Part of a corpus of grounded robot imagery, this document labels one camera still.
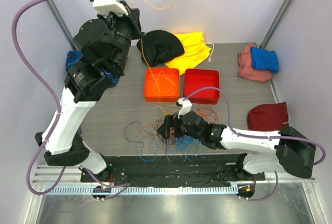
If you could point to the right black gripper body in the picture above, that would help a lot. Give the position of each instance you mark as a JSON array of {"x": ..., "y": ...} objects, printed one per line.
[{"x": 173, "y": 120}]

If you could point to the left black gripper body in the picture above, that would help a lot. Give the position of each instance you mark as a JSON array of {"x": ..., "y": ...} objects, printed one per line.
[{"x": 125, "y": 24}]

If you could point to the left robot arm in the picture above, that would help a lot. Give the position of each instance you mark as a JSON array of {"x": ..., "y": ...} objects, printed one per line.
[{"x": 104, "y": 43}]

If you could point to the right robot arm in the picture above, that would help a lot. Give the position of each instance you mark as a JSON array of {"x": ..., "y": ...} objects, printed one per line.
[{"x": 264, "y": 152}]

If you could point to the black cloth hat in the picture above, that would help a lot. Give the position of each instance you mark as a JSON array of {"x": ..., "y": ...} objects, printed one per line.
[{"x": 158, "y": 47}]

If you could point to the orange plastic box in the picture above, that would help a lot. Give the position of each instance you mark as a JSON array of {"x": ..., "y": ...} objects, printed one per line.
[{"x": 162, "y": 84}]

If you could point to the red plastic box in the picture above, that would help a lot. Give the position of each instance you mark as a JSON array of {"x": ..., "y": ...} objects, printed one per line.
[{"x": 195, "y": 79}]

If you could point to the blue plaid cloth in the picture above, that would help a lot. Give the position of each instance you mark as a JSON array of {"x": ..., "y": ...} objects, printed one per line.
[{"x": 75, "y": 55}]

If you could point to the yellow cloth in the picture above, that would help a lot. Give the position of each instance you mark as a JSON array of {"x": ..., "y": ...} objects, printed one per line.
[{"x": 195, "y": 52}]

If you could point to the pink cloth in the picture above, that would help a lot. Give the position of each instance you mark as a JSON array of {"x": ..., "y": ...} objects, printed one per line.
[{"x": 246, "y": 69}]

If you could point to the dark red cloth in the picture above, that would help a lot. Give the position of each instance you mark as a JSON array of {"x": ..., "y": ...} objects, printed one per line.
[{"x": 268, "y": 117}]

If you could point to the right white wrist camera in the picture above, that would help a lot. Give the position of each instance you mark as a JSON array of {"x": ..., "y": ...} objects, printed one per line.
[{"x": 184, "y": 106}]

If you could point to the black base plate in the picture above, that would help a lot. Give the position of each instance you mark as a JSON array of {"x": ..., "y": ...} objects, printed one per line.
[{"x": 173, "y": 171}]

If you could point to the white cable duct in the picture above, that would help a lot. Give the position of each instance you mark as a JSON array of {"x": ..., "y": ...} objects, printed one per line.
[{"x": 102, "y": 190}]

